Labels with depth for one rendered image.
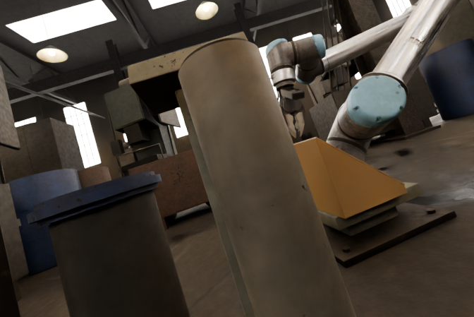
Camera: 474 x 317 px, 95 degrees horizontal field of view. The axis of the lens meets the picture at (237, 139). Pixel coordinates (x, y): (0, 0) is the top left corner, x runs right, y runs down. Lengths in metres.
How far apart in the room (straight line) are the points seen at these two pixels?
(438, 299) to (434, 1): 0.88
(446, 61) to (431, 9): 2.82
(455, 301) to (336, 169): 0.34
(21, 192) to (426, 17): 3.07
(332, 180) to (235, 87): 0.51
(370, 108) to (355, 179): 0.22
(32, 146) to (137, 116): 1.68
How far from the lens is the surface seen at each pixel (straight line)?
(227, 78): 0.26
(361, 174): 0.76
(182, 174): 2.10
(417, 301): 0.65
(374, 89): 0.78
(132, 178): 0.62
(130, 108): 5.03
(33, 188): 2.84
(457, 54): 3.88
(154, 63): 0.47
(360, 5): 3.53
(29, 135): 4.71
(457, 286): 0.68
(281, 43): 0.91
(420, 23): 1.02
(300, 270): 0.27
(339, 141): 0.90
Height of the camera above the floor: 0.38
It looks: 6 degrees up
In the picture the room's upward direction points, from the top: 19 degrees counter-clockwise
